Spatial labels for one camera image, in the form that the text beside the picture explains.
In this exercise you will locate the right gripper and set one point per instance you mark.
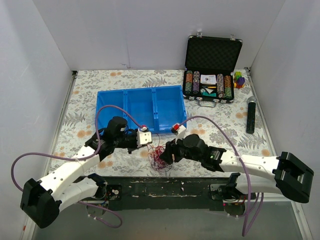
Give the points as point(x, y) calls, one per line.
point(172, 152)

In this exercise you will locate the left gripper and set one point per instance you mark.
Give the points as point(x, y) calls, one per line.
point(133, 144)

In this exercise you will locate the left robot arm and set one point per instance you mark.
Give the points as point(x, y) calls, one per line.
point(43, 200)

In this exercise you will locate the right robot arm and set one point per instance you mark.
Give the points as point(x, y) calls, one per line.
point(285, 174)

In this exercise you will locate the blue three-compartment bin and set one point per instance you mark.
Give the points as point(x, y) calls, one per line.
point(158, 108)

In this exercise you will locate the black microphone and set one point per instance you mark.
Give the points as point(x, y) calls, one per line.
point(251, 115)

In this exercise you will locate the black poker chip case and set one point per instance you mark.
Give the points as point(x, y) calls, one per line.
point(209, 66)

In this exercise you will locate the colourful block toy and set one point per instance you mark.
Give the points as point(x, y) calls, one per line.
point(238, 80)

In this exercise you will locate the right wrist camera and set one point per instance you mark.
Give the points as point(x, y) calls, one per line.
point(179, 130)

